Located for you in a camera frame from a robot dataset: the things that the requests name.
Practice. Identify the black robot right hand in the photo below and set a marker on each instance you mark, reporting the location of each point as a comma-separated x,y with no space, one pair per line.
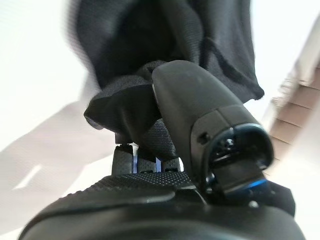
200,200

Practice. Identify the black garment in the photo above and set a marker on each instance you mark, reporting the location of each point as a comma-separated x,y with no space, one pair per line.
150,37

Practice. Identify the beige bed cover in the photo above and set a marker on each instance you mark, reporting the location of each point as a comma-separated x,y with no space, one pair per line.
50,140

